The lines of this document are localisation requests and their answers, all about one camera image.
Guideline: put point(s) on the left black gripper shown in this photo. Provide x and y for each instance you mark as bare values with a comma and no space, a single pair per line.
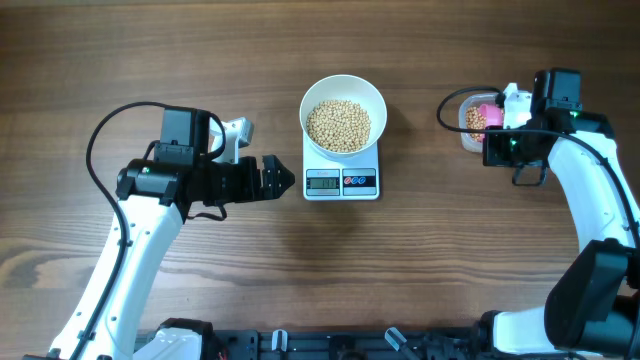
251,191

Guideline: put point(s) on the white digital kitchen scale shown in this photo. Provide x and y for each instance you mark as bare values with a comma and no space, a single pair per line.
328,178

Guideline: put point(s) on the soybeans in bowl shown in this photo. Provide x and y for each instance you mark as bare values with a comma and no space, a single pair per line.
340,126

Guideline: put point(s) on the soybeans pile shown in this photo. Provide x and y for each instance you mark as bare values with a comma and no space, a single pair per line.
475,121

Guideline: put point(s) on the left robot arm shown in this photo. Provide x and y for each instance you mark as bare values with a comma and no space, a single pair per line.
151,203

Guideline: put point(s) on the white bowl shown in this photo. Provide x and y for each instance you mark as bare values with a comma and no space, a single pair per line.
347,87

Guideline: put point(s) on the clear plastic container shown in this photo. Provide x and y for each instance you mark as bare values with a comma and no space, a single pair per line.
473,100

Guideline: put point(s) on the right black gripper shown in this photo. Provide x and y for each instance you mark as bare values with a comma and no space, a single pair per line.
494,156

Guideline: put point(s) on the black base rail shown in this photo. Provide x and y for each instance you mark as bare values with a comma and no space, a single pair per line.
285,345

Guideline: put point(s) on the pink measuring scoop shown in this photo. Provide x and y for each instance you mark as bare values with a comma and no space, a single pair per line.
492,116

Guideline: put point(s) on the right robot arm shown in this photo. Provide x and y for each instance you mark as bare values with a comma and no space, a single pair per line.
548,128

